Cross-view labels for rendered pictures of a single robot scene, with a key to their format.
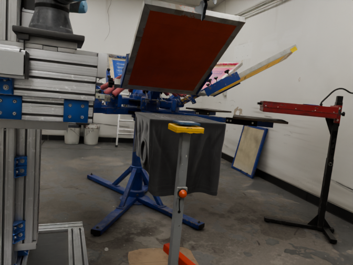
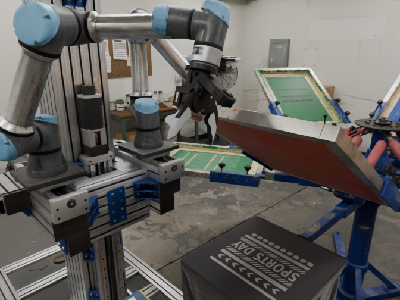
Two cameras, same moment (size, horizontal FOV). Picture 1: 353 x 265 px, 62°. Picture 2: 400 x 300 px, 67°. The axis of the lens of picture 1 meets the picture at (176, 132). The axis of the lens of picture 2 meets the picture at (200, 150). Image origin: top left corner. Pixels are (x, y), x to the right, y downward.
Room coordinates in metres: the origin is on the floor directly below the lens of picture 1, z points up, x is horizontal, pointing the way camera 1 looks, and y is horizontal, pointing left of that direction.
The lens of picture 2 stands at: (1.20, -0.80, 1.72)
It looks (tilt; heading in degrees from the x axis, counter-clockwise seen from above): 18 degrees down; 66
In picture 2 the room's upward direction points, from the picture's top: straight up
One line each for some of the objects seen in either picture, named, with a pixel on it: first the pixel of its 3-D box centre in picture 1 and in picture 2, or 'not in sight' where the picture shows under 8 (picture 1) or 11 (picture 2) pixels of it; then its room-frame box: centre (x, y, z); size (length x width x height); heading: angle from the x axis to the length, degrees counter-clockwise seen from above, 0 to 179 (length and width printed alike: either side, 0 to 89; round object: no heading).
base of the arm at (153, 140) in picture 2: not in sight; (148, 135); (1.57, 0.67, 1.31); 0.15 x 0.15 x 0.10
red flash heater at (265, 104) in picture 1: (296, 109); not in sight; (2.61, -1.03, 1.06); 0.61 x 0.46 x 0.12; 78
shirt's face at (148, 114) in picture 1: (176, 117); (263, 259); (1.84, 0.01, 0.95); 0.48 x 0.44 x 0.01; 18
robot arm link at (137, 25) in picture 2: not in sight; (127, 26); (1.42, 0.23, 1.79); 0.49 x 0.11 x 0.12; 140
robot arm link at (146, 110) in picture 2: not in sight; (146, 112); (1.57, 0.68, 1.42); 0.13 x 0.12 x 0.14; 87
